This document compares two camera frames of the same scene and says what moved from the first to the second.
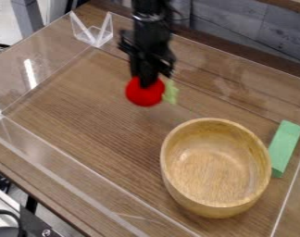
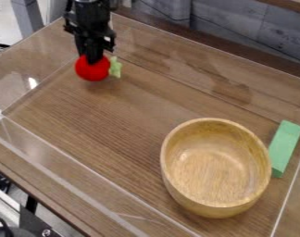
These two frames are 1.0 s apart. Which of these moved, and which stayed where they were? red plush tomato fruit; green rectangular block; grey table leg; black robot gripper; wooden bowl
Moved: black robot gripper; red plush tomato fruit
Stayed: grey table leg; wooden bowl; green rectangular block
